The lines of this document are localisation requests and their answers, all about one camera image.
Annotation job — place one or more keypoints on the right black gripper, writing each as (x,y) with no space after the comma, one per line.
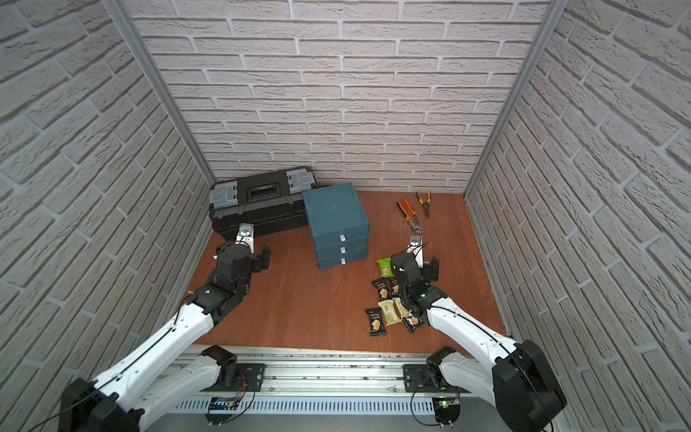
(431,273)

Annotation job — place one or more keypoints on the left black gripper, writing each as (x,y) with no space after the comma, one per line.
(258,259)

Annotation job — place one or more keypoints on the dark cookie packet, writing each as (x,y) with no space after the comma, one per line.
(376,322)
(382,288)
(412,323)

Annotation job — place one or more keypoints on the beige cookie packet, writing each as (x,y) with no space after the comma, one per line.
(405,314)
(389,312)

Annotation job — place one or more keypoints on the teal bottom drawer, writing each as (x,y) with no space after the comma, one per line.
(342,259)

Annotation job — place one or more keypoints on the teal drawer cabinet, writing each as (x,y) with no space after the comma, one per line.
(334,207)

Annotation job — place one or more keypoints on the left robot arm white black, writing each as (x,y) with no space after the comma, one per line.
(130,395)

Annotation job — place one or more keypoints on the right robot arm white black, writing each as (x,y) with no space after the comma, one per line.
(516,378)

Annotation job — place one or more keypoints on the black plastic toolbox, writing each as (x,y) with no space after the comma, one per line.
(271,202)

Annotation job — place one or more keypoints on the right controller board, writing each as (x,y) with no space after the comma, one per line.
(446,411)

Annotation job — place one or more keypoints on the controller board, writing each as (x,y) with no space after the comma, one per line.
(446,411)
(222,410)

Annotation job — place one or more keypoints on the left controller board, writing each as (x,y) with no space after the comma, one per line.
(222,410)

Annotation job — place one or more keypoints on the right corner aluminium profile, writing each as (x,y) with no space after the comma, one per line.
(553,15)

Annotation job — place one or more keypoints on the corner aluminium profile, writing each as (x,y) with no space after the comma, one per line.
(553,15)
(125,24)

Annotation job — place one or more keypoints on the left corner aluminium profile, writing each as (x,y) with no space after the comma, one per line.
(125,24)

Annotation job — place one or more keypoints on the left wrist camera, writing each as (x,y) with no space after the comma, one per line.
(245,236)

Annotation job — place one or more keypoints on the orange handled pliers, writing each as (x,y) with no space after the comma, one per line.
(410,216)

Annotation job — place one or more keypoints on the yellow handled pliers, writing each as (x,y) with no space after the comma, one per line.
(425,202)

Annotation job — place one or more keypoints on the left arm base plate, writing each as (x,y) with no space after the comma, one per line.
(252,374)

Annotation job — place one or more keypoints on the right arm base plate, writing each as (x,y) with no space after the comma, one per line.
(424,378)

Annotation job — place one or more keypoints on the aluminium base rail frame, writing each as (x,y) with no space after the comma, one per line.
(335,374)

